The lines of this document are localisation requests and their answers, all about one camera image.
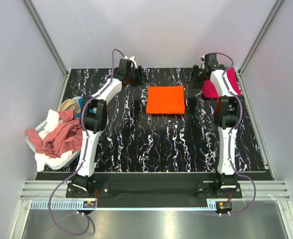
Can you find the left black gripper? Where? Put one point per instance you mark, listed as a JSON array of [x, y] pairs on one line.
[[139, 75]]

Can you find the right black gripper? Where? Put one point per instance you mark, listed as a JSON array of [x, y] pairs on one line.
[[196, 74]]

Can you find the orange t shirt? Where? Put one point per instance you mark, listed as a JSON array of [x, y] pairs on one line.
[[166, 100]]

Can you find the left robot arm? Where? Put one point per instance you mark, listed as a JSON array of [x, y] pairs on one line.
[[93, 119]]

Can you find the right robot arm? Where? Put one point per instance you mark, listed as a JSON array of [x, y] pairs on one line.
[[227, 118]]

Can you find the folded magenta t shirt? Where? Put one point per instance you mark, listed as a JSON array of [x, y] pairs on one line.
[[219, 85]]

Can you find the blue t shirt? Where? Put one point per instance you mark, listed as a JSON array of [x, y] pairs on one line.
[[80, 101]]

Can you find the beige t shirt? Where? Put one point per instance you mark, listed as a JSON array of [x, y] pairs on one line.
[[69, 104]]

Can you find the dusty pink t shirt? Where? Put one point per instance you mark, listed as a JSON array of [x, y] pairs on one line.
[[65, 137]]

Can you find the white t shirt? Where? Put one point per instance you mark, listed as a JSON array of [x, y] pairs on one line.
[[52, 121]]

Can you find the white laundry basket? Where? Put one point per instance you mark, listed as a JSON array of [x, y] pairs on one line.
[[88, 149]]

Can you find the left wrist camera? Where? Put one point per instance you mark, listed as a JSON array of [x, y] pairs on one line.
[[132, 59]]

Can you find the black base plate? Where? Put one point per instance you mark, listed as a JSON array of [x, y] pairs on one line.
[[154, 190]]

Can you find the slotted cable duct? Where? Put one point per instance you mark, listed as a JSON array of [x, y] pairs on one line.
[[64, 205]]

